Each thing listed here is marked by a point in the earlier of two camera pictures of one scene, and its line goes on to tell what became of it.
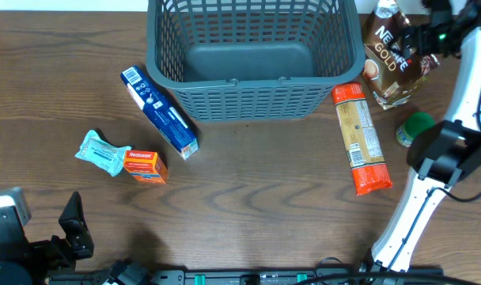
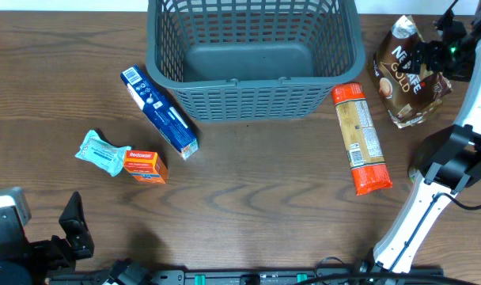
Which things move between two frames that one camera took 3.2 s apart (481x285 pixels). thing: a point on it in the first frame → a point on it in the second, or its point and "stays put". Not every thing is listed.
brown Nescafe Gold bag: x=391 y=76 → x=408 y=97
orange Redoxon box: x=146 y=167 stays put
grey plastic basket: x=246 y=60 stays put
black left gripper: x=77 y=233 stays put
